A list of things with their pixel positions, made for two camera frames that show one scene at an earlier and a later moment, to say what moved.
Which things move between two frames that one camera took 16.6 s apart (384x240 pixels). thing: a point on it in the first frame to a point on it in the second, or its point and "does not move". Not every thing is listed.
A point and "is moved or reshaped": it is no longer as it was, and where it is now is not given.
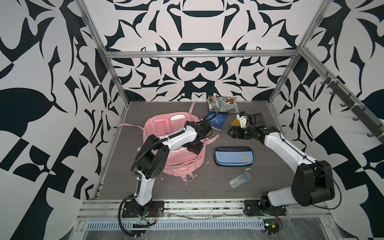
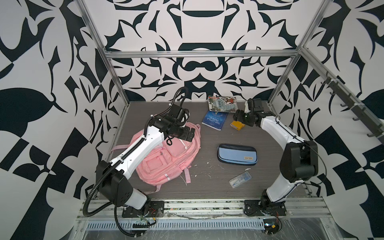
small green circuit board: [271, 225] does not move
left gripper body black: [196, 148] to [182, 132]
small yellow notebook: [235, 123] does not move
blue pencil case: [231, 156] is moved or reshaped
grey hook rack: [375, 127] does not move
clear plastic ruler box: [240, 179] does not move
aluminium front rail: [111, 209] does not move
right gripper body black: [246, 133] to [244, 117]
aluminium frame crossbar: [242, 53] does not move
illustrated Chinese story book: [223, 104] does not move
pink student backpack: [181, 159] is moved or reshaped
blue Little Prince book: [216, 119] does not move
